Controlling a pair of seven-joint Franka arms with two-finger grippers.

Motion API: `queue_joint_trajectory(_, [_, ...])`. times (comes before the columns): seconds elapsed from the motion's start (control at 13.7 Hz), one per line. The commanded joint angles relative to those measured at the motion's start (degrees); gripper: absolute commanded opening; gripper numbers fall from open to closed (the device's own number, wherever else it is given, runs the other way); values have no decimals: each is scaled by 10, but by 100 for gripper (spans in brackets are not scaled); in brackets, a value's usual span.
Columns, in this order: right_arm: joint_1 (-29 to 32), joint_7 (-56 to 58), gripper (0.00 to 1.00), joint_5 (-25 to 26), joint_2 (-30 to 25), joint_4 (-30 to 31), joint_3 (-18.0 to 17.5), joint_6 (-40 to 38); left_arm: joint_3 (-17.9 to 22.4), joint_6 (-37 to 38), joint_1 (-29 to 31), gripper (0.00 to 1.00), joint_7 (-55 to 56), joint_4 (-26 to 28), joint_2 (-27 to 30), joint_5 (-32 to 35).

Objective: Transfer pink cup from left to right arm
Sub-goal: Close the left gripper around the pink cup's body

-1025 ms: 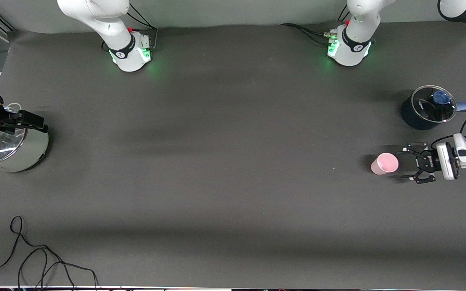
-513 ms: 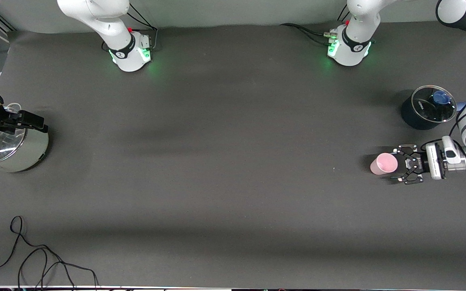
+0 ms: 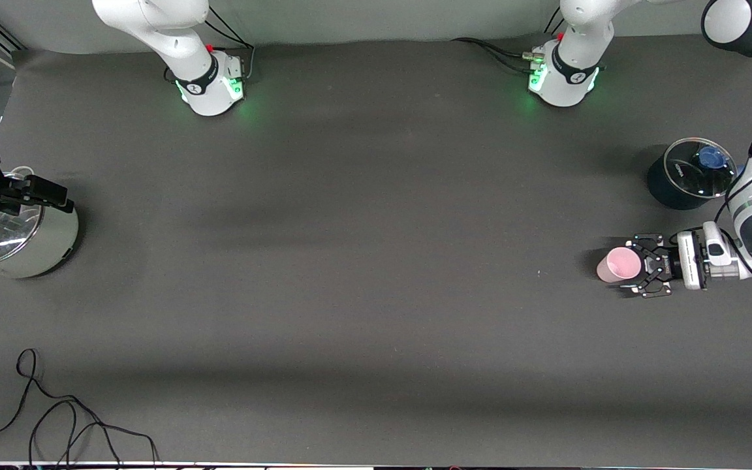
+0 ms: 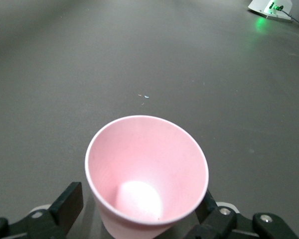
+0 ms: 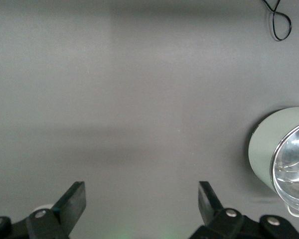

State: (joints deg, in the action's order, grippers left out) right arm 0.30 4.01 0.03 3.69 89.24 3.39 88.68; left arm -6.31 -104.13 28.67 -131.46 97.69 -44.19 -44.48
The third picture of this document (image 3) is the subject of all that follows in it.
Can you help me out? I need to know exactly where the pink plastic cup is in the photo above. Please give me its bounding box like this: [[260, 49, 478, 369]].
[[596, 247, 643, 283]]

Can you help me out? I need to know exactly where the silver pot with glass lid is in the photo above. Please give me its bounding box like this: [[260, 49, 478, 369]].
[[0, 166, 80, 281]]

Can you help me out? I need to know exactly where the dark pot with glass lid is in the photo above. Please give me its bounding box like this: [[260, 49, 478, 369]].
[[647, 137, 739, 211]]

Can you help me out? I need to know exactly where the dark grey table cloth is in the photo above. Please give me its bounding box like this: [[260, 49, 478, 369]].
[[0, 29, 752, 465]]

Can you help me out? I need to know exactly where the thin black loose cable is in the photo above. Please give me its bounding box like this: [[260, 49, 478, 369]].
[[0, 348, 158, 465]]

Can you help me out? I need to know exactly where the dark slotted frame rail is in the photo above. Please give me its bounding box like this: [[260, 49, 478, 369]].
[[0, 18, 27, 53]]

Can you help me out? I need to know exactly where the black right arm base cable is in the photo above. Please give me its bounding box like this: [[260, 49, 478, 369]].
[[203, 3, 256, 82]]

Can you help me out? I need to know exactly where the black arm base cable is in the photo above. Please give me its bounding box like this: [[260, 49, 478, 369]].
[[203, 3, 256, 82], [451, 37, 543, 74]]

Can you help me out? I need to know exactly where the black left arm base cable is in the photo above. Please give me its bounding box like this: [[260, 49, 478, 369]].
[[451, 37, 543, 74]]

